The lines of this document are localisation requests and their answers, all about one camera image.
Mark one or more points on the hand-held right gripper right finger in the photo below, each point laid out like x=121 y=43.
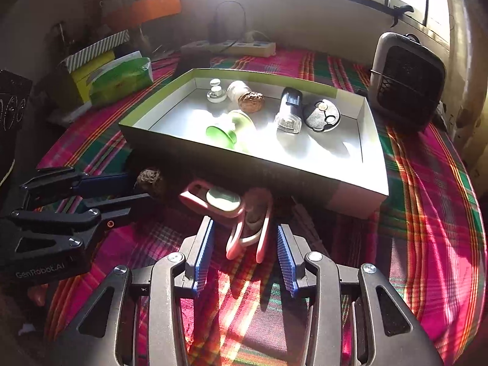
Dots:
x=288 y=259

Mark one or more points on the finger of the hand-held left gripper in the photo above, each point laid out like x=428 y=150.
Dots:
x=106 y=183
x=114 y=209

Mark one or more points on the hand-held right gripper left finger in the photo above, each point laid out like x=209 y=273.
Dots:
x=204 y=251

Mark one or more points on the brown walnut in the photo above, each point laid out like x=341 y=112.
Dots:
x=251 y=102
x=150 y=183

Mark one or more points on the shallow white cardboard box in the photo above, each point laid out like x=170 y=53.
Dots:
x=267 y=152

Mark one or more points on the round grey lid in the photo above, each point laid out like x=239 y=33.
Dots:
x=314 y=120

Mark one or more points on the small glass jar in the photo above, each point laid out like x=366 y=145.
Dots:
x=237 y=89

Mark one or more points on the person's left hand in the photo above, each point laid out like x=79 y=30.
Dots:
x=37 y=295

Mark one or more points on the white cardboard sheet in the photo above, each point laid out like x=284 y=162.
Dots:
x=70 y=114

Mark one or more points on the green tissue pack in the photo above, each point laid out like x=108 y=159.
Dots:
x=122 y=80

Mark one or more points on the black printed box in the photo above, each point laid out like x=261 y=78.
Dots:
x=13 y=122

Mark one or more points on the yellow box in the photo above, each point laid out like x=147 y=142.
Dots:
x=91 y=69

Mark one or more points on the striped box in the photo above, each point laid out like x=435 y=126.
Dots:
x=103 y=44

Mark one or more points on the silver white knob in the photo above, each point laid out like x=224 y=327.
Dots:
x=216 y=93

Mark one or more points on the black flashlight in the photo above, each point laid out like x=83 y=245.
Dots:
x=288 y=114

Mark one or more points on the plaid tablecloth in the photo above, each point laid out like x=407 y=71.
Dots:
x=419 y=198

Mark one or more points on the orange container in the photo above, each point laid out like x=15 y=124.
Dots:
x=152 y=7

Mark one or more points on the white power strip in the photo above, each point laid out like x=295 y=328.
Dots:
x=259 y=48

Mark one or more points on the white plug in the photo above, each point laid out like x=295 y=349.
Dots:
x=253 y=38

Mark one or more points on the small white black heater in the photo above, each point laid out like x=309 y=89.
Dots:
x=408 y=84

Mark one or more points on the heart print curtain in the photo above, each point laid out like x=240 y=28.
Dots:
x=463 y=45

